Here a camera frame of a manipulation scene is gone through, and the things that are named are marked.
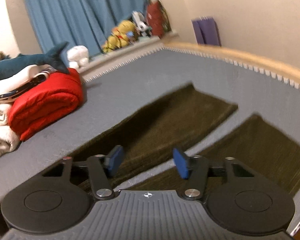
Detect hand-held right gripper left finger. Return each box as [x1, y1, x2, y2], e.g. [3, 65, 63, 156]
[41, 145, 125, 201]

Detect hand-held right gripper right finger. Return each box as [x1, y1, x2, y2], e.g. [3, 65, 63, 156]
[172, 147, 256, 201]

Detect olive corduroy pants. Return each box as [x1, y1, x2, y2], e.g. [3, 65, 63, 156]
[65, 82, 300, 198]

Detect red folded quilt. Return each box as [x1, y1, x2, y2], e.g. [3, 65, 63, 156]
[8, 67, 84, 142]

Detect white window sill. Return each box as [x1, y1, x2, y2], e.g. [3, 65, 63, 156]
[79, 30, 178, 76]

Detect white plush toy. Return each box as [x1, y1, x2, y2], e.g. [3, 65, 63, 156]
[66, 45, 90, 69]

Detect navy patterned folded cloth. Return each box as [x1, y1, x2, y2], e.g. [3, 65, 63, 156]
[0, 72, 53, 103]

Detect yellow plush with orange scarf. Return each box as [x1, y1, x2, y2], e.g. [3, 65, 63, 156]
[101, 31, 130, 54]

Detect white folded blanket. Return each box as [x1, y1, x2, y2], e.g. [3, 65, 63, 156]
[0, 102, 22, 162]

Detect yellow bear plush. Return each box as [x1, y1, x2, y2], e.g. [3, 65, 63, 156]
[116, 20, 137, 40]

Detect blue shark plush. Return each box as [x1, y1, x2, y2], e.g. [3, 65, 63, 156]
[0, 41, 71, 83]

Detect panda plush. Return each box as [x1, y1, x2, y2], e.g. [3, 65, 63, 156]
[132, 11, 151, 37]

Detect dark red cushion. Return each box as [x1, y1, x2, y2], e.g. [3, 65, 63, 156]
[146, 0, 171, 39]

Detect blue curtain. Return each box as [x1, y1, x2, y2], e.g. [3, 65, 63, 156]
[21, 0, 151, 56]

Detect wooden bed frame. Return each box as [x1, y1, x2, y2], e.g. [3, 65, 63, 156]
[164, 41, 300, 88]

